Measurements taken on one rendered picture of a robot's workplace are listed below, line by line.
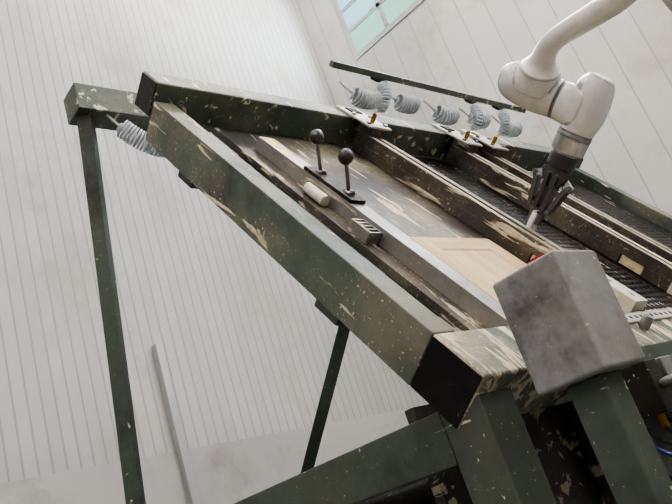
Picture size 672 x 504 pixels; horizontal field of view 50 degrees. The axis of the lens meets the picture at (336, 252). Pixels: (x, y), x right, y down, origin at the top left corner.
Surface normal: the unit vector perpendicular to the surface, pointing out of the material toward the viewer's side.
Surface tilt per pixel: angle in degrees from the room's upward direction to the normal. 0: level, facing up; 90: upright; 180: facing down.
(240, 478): 90
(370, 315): 90
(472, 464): 90
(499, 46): 90
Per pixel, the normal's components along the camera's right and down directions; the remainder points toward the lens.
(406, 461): -0.74, 0.00
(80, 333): 0.67, -0.46
